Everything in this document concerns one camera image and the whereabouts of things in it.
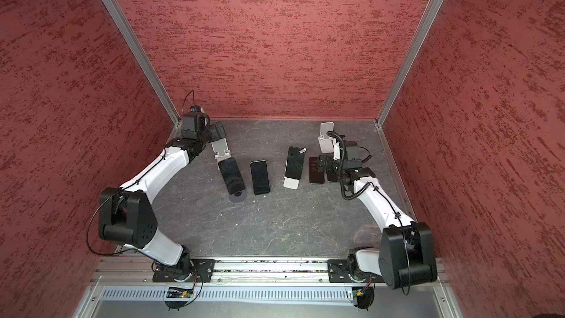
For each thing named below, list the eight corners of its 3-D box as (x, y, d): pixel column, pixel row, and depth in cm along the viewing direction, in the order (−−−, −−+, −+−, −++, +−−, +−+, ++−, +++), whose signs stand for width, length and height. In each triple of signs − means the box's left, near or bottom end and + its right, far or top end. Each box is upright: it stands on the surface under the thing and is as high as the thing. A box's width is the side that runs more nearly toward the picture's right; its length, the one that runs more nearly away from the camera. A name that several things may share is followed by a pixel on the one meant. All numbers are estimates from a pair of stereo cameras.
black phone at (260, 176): (252, 197, 94) (247, 181, 83) (254, 177, 101) (250, 160, 90) (269, 197, 94) (266, 181, 83) (270, 177, 101) (268, 160, 90)
